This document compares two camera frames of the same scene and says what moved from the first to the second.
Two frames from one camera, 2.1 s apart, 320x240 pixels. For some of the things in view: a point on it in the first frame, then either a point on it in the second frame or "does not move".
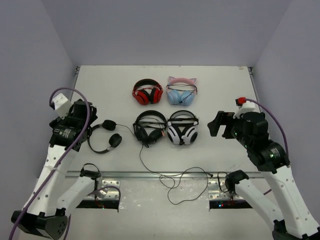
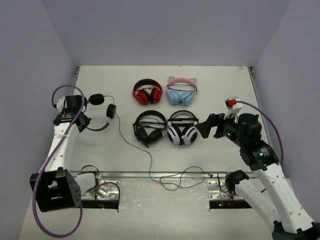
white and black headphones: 182,128 does not move
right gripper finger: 220,119 → 205,127
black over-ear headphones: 149,127 does not move
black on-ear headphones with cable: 175,201 → 98,99
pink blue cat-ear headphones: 181,90 does not move
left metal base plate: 110,190 does not move
